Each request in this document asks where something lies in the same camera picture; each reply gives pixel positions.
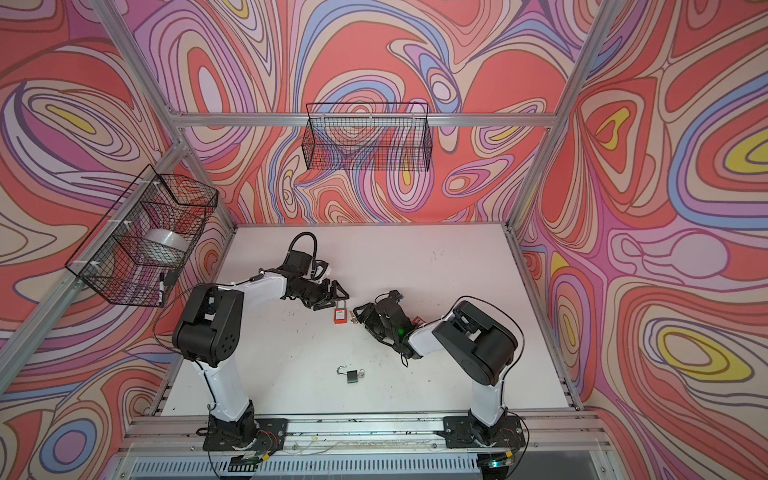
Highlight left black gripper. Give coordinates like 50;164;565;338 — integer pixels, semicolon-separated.
296;279;350;311

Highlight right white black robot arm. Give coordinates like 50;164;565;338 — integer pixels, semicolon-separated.
352;290;524;429

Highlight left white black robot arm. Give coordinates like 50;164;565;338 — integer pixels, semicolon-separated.
172;231;350;423

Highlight small black padlock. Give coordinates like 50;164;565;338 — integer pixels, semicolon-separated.
336;365;366;384

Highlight white tape roll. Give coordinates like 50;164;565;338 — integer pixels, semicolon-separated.
143;228;189;254

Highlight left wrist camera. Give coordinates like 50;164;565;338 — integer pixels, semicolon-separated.
311;260;329;281

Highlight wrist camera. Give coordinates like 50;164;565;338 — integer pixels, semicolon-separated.
311;260;329;281
388;290;403;303

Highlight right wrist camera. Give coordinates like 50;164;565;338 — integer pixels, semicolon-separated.
388;290;403;303

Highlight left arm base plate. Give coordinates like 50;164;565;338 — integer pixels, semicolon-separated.
196;416;288;454

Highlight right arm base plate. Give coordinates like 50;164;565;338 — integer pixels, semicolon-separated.
436;414;527;452

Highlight back black wire basket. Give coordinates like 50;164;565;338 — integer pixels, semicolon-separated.
301;100;433;172

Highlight black wire basket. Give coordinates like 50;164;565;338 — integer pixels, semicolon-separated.
301;100;433;172
65;166;219;307

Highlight left black wire basket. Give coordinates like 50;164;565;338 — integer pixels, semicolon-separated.
65;166;219;307

